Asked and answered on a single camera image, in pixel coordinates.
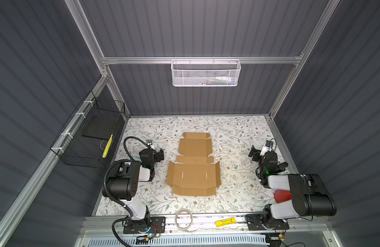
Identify brown cardboard box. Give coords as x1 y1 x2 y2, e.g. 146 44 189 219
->
166 132 221 197

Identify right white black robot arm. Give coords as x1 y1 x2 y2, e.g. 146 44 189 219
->
245 141 337 231

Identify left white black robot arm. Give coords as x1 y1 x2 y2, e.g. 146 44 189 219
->
102 148 164 232

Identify red pencil cup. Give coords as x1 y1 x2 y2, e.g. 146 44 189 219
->
274 189 292 203

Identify floral table mat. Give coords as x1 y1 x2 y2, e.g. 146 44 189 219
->
116 115 278 214

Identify black flat pad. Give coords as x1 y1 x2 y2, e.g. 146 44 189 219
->
82 116 116 141

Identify yellow label tag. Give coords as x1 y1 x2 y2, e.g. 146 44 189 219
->
215 217 236 227

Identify clear tape roll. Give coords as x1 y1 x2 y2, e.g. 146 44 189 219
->
174 209 194 232

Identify white vented strip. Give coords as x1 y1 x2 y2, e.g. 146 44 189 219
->
86 234 268 247

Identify markers in white basket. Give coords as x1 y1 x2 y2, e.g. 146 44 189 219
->
197 76 237 86

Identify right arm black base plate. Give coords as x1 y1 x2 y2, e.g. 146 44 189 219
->
244 214 290 231

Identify black wire basket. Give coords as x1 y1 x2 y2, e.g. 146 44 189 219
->
51 93 126 168

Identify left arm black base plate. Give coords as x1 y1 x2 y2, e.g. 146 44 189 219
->
123 217 166 234

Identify white wire mesh basket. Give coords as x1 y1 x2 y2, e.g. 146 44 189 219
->
170 59 242 87

